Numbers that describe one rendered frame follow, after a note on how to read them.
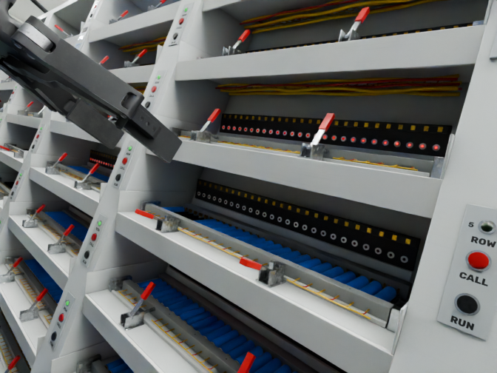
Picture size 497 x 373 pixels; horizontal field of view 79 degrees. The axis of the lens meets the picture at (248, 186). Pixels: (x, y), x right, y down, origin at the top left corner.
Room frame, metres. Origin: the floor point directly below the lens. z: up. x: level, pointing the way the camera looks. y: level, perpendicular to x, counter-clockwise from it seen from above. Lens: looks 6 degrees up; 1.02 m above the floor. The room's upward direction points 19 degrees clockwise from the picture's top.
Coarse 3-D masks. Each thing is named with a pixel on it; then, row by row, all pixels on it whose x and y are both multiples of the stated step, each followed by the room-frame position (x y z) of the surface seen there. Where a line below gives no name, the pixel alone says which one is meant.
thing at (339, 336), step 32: (128, 192) 0.71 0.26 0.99; (160, 192) 0.78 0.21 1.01; (128, 224) 0.68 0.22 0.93; (256, 224) 0.68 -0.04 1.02; (160, 256) 0.60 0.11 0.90; (192, 256) 0.53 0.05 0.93; (224, 256) 0.53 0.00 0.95; (352, 256) 0.54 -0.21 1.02; (224, 288) 0.48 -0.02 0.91; (256, 288) 0.44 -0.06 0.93; (288, 288) 0.44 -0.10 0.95; (288, 320) 0.41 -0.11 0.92; (320, 320) 0.38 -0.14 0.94; (352, 320) 0.38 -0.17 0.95; (320, 352) 0.38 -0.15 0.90; (352, 352) 0.35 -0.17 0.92; (384, 352) 0.33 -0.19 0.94
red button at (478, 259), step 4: (476, 252) 0.29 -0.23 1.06; (480, 252) 0.29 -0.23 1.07; (472, 256) 0.29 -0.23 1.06; (476, 256) 0.29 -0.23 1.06; (480, 256) 0.29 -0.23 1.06; (484, 256) 0.28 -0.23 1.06; (468, 260) 0.29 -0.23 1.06; (472, 260) 0.29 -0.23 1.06; (476, 260) 0.29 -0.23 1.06; (480, 260) 0.29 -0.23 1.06; (484, 260) 0.28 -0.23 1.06; (488, 260) 0.28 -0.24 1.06; (472, 264) 0.29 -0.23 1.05; (476, 264) 0.29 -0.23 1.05; (480, 264) 0.29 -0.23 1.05; (484, 264) 0.28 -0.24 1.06; (476, 268) 0.29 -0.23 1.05; (480, 268) 0.29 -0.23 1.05
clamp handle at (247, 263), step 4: (240, 260) 0.40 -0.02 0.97; (244, 260) 0.40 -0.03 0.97; (248, 260) 0.41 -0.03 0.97; (244, 264) 0.39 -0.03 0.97; (248, 264) 0.40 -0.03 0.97; (252, 264) 0.40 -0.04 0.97; (256, 264) 0.41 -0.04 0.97; (260, 264) 0.42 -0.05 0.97; (272, 264) 0.44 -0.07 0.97; (252, 268) 0.41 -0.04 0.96; (256, 268) 0.41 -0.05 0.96; (260, 268) 0.42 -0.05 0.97; (264, 268) 0.43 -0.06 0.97; (268, 268) 0.44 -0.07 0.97; (272, 268) 0.45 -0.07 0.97
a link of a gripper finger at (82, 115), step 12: (72, 108) 0.38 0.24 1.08; (84, 108) 0.38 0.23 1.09; (72, 120) 0.38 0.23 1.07; (84, 120) 0.39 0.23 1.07; (96, 120) 0.40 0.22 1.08; (108, 120) 0.41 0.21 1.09; (96, 132) 0.40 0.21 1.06; (108, 132) 0.41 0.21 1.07; (120, 132) 0.42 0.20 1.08; (108, 144) 0.42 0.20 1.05
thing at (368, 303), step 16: (160, 208) 0.71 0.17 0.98; (192, 224) 0.62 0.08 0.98; (224, 240) 0.56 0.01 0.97; (256, 256) 0.51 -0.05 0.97; (272, 256) 0.50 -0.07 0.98; (288, 272) 0.47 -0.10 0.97; (304, 272) 0.45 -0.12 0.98; (304, 288) 0.43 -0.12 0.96; (320, 288) 0.43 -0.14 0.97; (336, 288) 0.42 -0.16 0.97; (352, 288) 0.42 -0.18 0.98; (352, 304) 0.41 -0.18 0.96; (368, 304) 0.39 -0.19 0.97; (384, 304) 0.38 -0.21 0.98
